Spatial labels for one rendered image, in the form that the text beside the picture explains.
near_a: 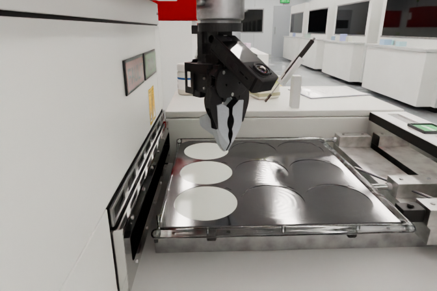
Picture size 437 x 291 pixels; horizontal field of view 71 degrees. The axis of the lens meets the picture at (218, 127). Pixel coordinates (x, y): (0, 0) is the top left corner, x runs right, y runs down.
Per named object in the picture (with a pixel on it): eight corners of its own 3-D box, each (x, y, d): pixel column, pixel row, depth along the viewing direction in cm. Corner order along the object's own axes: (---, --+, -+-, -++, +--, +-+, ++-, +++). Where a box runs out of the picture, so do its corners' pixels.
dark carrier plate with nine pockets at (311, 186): (160, 230, 43) (159, 227, 42) (180, 143, 75) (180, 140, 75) (400, 225, 44) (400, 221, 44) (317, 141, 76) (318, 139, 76)
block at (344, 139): (339, 147, 76) (340, 136, 76) (333, 142, 80) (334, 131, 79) (370, 147, 77) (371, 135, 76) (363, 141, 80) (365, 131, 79)
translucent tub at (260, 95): (258, 100, 89) (259, 76, 87) (247, 95, 95) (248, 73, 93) (280, 98, 91) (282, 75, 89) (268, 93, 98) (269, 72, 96)
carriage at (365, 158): (426, 246, 46) (430, 229, 45) (331, 152, 81) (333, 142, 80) (478, 245, 46) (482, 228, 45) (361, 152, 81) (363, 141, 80)
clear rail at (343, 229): (150, 241, 41) (149, 232, 41) (152, 234, 43) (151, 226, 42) (417, 235, 42) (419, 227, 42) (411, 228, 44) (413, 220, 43)
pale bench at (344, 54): (348, 86, 648) (362, -17, 587) (318, 74, 819) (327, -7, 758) (398, 86, 652) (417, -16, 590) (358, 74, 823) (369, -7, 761)
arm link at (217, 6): (255, -7, 46) (215, -12, 41) (253, 25, 48) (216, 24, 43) (221, -3, 52) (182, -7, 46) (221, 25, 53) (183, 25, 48)
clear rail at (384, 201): (408, 235, 42) (410, 227, 42) (316, 141, 78) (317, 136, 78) (417, 235, 42) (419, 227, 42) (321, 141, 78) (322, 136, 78)
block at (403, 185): (395, 198, 53) (398, 183, 52) (385, 188, 57) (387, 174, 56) (439, 197, 54) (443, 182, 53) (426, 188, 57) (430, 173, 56)
